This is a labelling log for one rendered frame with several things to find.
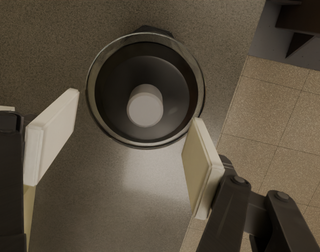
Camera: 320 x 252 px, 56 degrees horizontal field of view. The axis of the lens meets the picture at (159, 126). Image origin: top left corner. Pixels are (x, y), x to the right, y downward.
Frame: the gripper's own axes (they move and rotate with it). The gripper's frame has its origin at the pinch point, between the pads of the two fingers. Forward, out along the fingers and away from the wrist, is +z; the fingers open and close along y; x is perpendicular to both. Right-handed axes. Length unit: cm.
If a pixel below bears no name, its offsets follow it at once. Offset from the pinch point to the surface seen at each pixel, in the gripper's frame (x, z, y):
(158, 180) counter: -20.9, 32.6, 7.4
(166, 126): -1.7, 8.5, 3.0
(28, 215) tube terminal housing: -32.3, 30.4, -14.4
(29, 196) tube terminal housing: -27.6, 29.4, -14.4
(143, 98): 1.2, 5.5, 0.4
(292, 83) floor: -8, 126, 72
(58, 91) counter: -8.4, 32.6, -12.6
